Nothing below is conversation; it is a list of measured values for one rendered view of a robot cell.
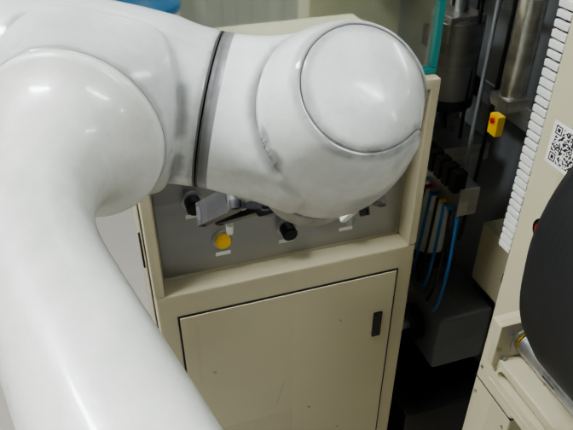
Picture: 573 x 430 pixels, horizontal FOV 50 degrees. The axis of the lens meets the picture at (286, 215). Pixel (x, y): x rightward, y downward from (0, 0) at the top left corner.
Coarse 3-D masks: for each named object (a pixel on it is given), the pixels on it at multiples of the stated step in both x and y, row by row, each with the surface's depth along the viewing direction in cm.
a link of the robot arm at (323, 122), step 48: (240, 48) 36; (288, 48) 32; (336, 48) 31; (384, 48) 32; (240, 96) 35; (288, 96) 31; (336, 96) 31; (384, 96) 31; (240, 144) 35; (288, 144) 32; (336, 144) 31; (384, 144) 31; (240, 192) 38; (288, 192) 36; (336, 192) 34; (384, 192) 37
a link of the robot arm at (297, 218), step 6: (276, 210) 49; (282, 216) 49; (288, 216) 48; (294, 216) 47; (300, 216) 46; (306, 216) 46; (294, 222) 49; (300, 222) 49; (306, 222) 48; (312, 222) 48; (318, 222) 48; (324, 222) 49; (330, 222) 50
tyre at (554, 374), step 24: (552, 216) 75; (552, 240) 74; (528, 264) 79; (552, 264) 74; (528, 288) 80; (552, 288) 75; (528, 312) 81; (552, 312) 75; (528, 336) 85; (552, 336) 77; (552, 360) 80
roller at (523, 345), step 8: (520, 344) 105; (528, 344) 104; (520, 352) 105; (528, 352) 104; (528, 360) 104; (536, 360) 102; (536, 368) 102; (544, 376) 100; (552, 384) 99; (560, 392) 97; (560, 400) 97; (568, 400) 96; (568, 408) 96
